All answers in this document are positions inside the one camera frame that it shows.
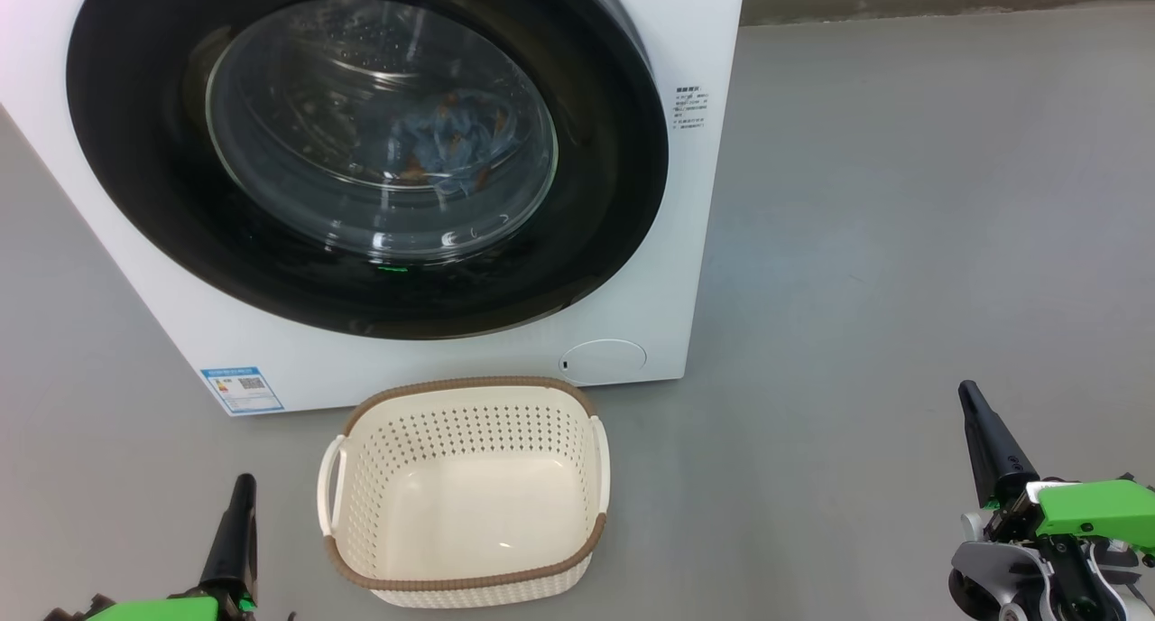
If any black round glass washer door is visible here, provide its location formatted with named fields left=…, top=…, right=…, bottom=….
left=65, top=0, right=670, bottom=340

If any blue cartoon print garment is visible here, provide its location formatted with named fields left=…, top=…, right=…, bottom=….
left=388, top=93, right=520, bottom=198

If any white front-load washing machine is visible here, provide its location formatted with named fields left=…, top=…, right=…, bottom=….
left=0, top=0, right=748, bottom=416

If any round white filter cover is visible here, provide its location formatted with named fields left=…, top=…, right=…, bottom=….
left=559, top=338, right=647, bottom=387

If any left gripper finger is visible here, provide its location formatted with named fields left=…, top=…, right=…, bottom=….
left=199, top=474, right=260, bottom=606

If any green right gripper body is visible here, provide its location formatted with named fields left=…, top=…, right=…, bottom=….
left=947, top=477, right=1155, bottom=621

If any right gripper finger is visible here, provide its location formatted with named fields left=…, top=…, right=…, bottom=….
left=958, top=380, right=1040, bottom=509

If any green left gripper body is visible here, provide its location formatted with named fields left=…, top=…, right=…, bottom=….
left=41, top=592, right=299, bottom=621

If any blue energy label sticker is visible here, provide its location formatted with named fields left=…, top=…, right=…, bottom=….
left=200, top=366, right=285, bottom=415

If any cream basket with brown rim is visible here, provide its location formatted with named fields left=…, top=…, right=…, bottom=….
left=317, top=376, right=612, bottom=609

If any stainless steel washing machine drum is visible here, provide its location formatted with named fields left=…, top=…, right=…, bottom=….
left=212, top=3, right=556, bottom=252

